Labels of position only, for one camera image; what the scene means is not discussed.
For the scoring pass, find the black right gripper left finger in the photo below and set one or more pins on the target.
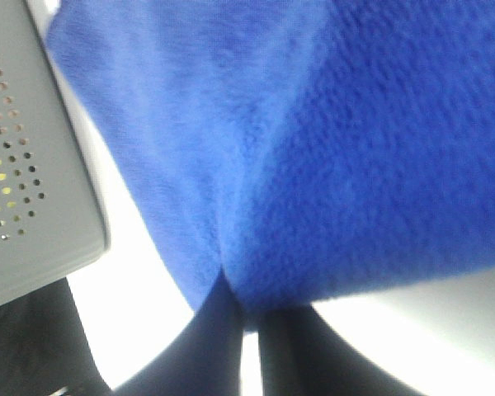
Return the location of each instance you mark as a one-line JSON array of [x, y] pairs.
[[204, 359]]

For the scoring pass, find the blue towel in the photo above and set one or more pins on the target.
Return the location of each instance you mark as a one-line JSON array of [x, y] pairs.
[[302, 150]]

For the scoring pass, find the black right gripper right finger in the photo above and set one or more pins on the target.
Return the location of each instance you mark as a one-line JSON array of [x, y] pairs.
[[301, 355]]

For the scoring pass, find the grey perforated plastic basket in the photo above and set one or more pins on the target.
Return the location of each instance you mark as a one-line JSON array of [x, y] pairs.
[[50, 220]]

